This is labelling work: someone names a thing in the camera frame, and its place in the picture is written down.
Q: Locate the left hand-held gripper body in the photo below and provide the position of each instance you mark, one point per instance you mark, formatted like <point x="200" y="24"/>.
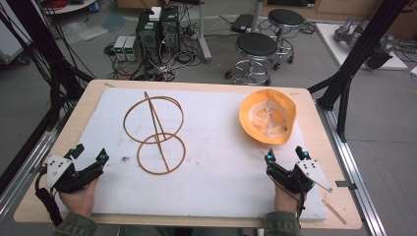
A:
<point x="58" y="168"/>

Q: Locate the person's left hand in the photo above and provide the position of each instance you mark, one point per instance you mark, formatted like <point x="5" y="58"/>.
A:
<point x="80" y="201"/>

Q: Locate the small metal bracket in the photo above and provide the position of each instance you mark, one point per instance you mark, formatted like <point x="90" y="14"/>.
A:
<point x="345" y="185"/>

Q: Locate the orange bucket hat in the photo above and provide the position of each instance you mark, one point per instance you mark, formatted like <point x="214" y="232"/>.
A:
<point x="249" y="109"/>

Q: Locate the clear plastic sheet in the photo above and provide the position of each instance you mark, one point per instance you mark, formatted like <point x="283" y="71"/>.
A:
<point x="82" y="31"/>

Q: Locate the strip of tape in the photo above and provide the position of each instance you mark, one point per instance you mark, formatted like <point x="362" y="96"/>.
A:
<point x="334" y="212"/>

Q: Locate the aluminium rail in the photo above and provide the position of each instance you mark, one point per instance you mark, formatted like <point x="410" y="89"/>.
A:
<point x="350" y="170"/>
<point x="32" y="157"/>

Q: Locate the grey equipment case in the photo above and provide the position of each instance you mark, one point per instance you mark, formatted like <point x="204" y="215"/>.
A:
<point x="10" y="46"/>

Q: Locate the white table cloth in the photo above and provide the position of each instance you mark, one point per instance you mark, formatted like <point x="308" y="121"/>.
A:
<point x="213" y="170"/>

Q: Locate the white box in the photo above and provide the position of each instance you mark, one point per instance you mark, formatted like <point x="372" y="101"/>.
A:
<point x="155" y="13"/>

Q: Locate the grey power supply unit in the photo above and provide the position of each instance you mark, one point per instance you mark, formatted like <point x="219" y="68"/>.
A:
<point x="131" y="48"/>
<point x="119" y="47"/>

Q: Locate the black computer tower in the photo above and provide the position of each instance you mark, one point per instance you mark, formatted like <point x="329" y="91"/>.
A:
<point x="169" y="29"/>
<point x="147" y="36"/>

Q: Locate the black round stool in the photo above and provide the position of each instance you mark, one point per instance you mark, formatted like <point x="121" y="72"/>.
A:
<point x="285" y="17"/>
<point x="256" y="44"/>

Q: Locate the black metal frame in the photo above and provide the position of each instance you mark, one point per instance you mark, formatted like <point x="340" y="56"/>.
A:
<point x="360" y="49"/>
<point x="39" y="39"/>

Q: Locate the person's right hand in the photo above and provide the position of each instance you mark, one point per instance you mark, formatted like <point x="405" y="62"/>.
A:
<point x="285" y="200"/>

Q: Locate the light wooden table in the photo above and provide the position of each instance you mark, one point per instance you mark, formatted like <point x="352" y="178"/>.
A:
<point x="313" y="137"/>

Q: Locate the white round table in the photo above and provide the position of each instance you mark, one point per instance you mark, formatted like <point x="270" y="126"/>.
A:
<point x="70" y="7"/>

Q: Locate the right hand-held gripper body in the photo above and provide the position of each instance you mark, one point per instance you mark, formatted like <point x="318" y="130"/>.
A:
<point x="311" y="173"/>

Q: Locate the flat black box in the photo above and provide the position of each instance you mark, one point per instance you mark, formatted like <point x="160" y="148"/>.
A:
<point x="242" y="23"/>

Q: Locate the white floor platform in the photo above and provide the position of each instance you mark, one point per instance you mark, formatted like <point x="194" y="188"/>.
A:
<point x="331" y="42"/>

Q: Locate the grey metal desk leg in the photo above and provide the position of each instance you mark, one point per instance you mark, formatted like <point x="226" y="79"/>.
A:
<point x="204" y="32"/>
<point x="257" y="16"/>

